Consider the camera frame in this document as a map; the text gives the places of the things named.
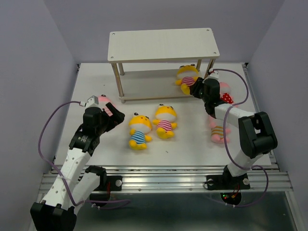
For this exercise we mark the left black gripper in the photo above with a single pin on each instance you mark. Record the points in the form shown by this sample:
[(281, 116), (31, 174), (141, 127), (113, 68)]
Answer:
[(118, 118)]

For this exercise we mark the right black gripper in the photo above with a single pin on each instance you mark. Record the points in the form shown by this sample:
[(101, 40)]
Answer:
[(198, 83)]

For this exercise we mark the yellow toy pink stripes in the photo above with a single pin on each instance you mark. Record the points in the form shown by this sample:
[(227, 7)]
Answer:
[(165, 121), (186, 77)]

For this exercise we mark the yellow toy blue stripes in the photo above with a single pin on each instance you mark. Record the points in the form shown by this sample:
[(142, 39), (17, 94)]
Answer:
[(140, 126)]

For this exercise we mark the pink toy red polka-dot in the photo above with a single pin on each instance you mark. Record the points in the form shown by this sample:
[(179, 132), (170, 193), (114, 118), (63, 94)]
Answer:
[(225, 93)]

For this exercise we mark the pink toy orange stripes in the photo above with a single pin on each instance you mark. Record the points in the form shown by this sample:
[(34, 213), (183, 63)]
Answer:
[(216, 127)]

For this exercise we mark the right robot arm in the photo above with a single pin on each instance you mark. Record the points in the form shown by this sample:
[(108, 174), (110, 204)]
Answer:
[(256, 134)]

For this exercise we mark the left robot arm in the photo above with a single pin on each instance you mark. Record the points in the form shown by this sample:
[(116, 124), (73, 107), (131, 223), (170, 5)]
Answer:
[(58, 209)]

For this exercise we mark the white two-tier shelf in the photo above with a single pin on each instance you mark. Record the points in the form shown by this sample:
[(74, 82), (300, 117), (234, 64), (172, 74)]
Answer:
[(165, 45)]

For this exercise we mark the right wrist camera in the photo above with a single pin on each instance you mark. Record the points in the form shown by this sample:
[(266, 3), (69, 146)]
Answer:
[(213, 75)]

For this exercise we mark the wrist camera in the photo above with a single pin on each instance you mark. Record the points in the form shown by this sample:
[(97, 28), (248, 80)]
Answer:
[(213, 75), (93, 101)]

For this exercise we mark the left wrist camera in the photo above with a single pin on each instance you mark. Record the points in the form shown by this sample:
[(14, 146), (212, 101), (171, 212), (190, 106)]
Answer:
[(93, 101)]

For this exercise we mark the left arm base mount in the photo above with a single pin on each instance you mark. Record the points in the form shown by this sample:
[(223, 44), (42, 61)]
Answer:
[(106, 183)]

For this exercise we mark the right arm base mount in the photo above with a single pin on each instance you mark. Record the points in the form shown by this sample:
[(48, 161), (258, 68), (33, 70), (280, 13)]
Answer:
[(229, 187)]

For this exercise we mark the aluminium rail frame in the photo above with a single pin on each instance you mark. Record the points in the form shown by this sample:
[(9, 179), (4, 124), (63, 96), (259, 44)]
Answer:
[(191, 179)]

